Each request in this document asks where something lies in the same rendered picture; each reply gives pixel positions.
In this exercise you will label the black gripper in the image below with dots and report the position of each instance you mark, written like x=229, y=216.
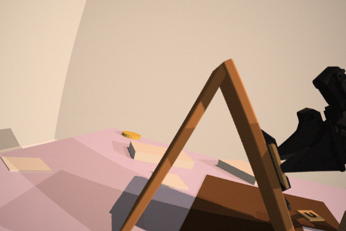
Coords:
x=316, y=145

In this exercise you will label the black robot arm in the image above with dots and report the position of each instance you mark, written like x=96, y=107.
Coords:
x=331, y=83

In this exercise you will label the orange letter tile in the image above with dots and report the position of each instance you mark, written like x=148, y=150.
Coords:
x=310, y=215

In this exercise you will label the orange flat disc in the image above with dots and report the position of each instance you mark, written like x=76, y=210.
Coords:
x=131, y=135

